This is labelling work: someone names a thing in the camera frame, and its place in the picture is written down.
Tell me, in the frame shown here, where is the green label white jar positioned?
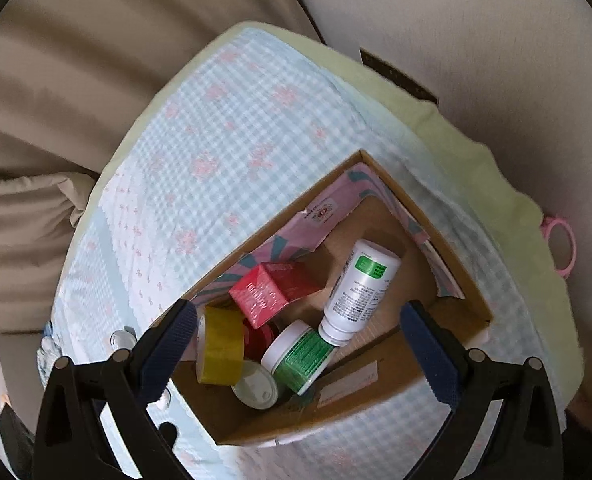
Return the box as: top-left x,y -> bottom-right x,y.
260,320 -> 337,396

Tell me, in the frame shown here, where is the red carton box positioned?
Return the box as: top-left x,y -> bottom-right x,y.
228,260 -> 325,330

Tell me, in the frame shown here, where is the pale green round lid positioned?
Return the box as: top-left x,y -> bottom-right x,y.
230,360 -> 281,411

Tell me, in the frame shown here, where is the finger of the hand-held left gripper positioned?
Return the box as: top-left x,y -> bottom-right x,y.
158,422 -> 179,455

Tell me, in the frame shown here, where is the pale green bed sheet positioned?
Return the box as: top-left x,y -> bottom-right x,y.
66,20 -> 587,408

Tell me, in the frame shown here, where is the white pill bottle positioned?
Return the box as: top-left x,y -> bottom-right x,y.
318,239 -> 403,347

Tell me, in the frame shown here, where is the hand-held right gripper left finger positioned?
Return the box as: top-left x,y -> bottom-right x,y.
31,299 -> 199,480

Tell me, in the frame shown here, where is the pink plastic ring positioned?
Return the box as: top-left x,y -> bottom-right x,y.
540,215 -> 575,280

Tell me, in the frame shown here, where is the yellow tape roll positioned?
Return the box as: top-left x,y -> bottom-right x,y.
195,306 -> 247,386

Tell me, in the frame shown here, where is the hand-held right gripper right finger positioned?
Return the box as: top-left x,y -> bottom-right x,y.
400,300 -> 564,480

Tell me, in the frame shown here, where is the printed cardboard box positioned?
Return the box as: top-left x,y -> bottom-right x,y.
148,148 -> 492,448

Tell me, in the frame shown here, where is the beige curtain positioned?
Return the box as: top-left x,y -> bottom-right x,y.
0,0 -> 327,181
0,172 -> 99,336

